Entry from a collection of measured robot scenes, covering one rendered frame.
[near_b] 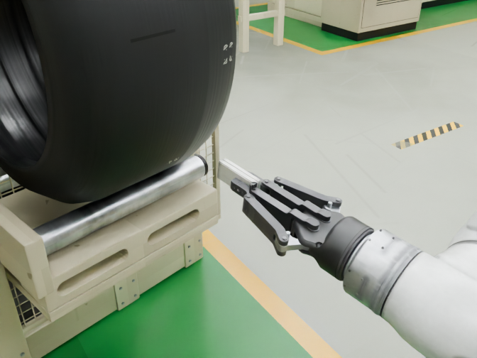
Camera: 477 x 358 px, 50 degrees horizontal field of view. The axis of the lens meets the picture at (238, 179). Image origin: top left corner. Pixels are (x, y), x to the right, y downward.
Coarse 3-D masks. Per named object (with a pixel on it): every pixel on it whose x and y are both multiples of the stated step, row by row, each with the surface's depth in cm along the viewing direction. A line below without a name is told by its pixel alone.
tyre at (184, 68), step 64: (0, 0) 98; (64, 0) 56; (128, 0) 58; (192, 0) 64; (0, 64) 100; (64, 64) 58; (128, 64) 60; (192, 64) 67; (0, 128) 95; (64, 128) 64; (128, 128) 64; (192, 128) 75; (64, 192) 75
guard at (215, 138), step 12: (216, 132) 167; (216, 144) 169; (204, 156) 168; (216, 156) 172; (216, 168) 174; (204, 180) 173; (216, 180) 176; (0, 192) 119; (12, 288) 131; (24, 312) 137; (24, 324) 139; (36, 324) 140
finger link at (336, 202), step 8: (280, 184) 70; (288, 184) 70; (296, 184) 70; (296, 192) 69; (304, 192) 69; (312, 192) 69; (304, 200) 69; (312, 200) 68; (320, 200) 68; (328, 200) 68; (336, 200) 68
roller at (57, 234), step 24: (168, 168) 91; (192, 168) 92; (120, 192) 84; (144, 192) 86; (168, 192) 90; (72, 216) 78; (96, 216) 80; (120, 216) 83; (48, 240) 74; (72, 240) 78
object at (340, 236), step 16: (320, 224) 64; (336, 224) 60; (352, 224) 60; (304, 240) 61; (320, 240) 61; (336, 240) 59; (352, 240) 58; (320, 256) 60; (336, 256) 59; (336, 272) 60
